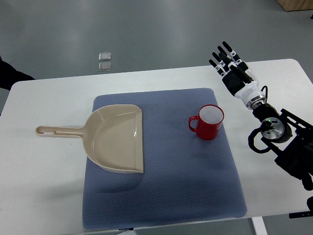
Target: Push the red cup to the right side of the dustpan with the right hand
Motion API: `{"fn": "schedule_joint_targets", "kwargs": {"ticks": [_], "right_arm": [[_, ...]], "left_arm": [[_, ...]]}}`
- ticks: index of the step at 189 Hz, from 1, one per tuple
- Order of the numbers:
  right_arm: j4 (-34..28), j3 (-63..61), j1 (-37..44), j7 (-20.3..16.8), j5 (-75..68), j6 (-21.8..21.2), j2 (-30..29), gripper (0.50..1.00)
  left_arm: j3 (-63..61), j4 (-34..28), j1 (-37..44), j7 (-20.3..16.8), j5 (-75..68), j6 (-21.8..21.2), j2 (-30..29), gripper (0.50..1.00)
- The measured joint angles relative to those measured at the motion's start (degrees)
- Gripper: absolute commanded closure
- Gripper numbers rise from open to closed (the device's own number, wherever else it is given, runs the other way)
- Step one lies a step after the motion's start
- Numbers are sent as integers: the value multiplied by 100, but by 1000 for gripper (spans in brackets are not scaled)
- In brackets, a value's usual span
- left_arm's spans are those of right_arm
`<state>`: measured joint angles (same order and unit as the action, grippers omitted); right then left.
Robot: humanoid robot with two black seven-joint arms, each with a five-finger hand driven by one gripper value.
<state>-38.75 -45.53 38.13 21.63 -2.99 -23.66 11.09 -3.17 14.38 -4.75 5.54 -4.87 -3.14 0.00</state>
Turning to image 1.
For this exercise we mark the beige plastic dustpan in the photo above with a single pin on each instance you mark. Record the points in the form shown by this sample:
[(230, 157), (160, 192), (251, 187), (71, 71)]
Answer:
[(112, 137)]

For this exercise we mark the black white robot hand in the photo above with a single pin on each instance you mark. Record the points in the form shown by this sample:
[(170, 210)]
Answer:
[(237, 77)]

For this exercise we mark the wooden box corner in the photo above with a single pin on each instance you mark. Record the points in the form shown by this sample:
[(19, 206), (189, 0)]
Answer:
[(296, 5)]

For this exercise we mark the blue grey mat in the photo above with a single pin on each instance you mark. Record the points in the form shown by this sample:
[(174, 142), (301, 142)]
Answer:
[(186, 179)]

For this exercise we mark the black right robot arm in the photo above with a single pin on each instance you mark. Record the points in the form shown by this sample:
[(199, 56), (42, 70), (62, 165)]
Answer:
[(289, 137)]

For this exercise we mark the red cup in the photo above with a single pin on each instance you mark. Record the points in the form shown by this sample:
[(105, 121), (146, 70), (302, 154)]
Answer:
[(207, 122)]

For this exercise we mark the upper metal floor plate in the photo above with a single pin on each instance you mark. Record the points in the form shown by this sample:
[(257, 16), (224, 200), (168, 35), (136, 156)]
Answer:
[(105, 56)]

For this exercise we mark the lower metal floor plate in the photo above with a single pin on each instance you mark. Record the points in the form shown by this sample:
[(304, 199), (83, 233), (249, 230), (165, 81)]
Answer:
[(105, 66)]

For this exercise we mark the white table leg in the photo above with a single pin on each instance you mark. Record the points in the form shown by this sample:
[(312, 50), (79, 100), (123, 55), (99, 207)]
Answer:
[(259, 226)]

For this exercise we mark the metal floor plate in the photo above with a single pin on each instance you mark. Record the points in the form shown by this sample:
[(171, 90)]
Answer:
[(105, 56), (105, 66)]

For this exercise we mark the dark object at left edge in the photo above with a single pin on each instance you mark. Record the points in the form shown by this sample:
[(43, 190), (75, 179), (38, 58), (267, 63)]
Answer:
[(9, 75)]

